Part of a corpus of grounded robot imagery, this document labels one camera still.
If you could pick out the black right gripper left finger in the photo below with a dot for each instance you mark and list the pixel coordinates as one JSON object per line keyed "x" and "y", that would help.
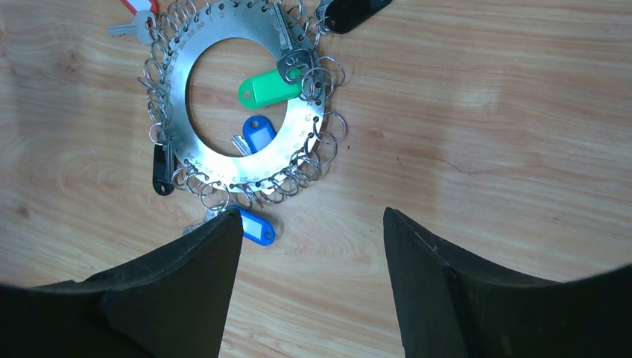
{"x": 170, "y": 302}

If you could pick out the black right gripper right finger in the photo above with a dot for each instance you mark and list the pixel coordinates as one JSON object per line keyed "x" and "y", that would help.
{"x": 451, "y": 302}

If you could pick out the black key tag lower left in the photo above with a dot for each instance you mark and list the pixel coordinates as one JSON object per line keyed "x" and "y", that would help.
{"x": 163, "y": 169}

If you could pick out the black key tag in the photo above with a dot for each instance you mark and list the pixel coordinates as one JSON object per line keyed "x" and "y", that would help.
{"x": 163, "y": 169}
{"x": 342, "y": 16}

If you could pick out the green key tag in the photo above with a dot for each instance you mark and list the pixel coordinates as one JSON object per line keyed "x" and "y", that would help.
{"x": 266, "y": 89}

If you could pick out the silver key on disc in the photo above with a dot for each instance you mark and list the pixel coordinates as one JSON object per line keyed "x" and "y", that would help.
{"x": 294, "y": 58}

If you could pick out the silver key by red tag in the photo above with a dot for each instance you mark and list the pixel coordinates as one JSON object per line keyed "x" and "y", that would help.
{"x": 139, "y": 28}

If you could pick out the red key tag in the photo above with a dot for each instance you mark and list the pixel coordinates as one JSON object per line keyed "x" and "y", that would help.
{"x": 134, "y": 6}

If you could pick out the black key tag top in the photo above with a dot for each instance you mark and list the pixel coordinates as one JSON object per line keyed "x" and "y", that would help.
{"x": 342, "y": 16}

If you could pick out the blue key tag outside ring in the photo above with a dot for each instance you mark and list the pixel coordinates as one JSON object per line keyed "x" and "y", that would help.
{"x": 257, "y": 229}

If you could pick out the blue key tag inside ring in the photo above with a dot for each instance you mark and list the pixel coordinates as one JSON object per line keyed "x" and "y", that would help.
{"x": 258, "y": 132}

